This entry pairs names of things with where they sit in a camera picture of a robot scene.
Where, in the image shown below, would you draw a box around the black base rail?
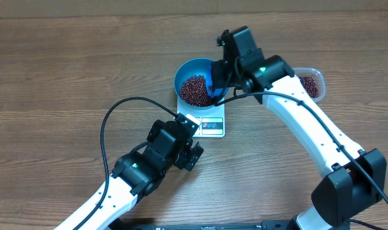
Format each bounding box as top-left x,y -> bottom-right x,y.
110,217 -> 351,230

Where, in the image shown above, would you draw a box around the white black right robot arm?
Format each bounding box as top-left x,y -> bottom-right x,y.
211,26 -> 387,229

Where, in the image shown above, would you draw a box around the clear plastic container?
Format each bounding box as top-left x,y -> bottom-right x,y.
293,67 -> 326,102

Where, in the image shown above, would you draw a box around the blue plastic measuring scoop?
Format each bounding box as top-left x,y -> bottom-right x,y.
205,66 -> 228,98

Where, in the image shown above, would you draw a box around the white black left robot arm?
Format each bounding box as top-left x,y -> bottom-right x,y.
57,113 -> 204,229

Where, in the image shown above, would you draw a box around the teal blue bowl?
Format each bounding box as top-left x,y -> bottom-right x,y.
174,58 -> 223,106

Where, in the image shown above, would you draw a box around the white digital kitchen scale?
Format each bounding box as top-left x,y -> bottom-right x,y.
177,98 -> 226,138

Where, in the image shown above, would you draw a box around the red adzuki beans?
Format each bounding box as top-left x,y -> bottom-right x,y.
179,75 -> 319,107

